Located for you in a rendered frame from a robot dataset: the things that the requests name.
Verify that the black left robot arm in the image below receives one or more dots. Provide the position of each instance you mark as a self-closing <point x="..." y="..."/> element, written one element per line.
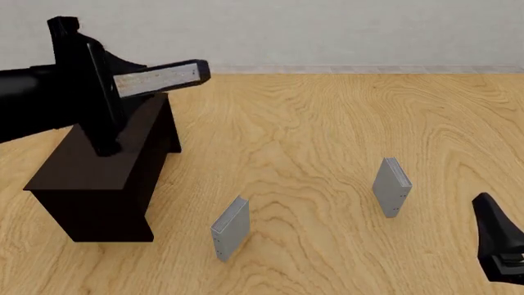
<point x="32" y="101"/>

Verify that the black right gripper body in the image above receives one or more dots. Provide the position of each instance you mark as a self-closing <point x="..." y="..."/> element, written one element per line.
<point x="507" y="272"/>

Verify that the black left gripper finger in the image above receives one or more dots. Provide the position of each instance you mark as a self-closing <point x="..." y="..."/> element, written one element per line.
<point x="123" y="65"/>

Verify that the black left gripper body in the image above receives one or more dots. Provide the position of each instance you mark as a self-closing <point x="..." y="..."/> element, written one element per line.
<point x="92" y="92"/>

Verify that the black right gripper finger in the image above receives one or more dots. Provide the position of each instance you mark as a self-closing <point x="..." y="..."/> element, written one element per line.
<point x="495" y="227"/>

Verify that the dark brown wooden cabinet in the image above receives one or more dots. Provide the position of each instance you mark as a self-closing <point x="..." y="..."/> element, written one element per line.
<point x="94" y="199"/>

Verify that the grey book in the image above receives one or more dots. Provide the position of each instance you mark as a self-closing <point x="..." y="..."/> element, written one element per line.
<point x="231" y="229"/>
<point x="391" y="187"/>
<point x="159" y="78"/>

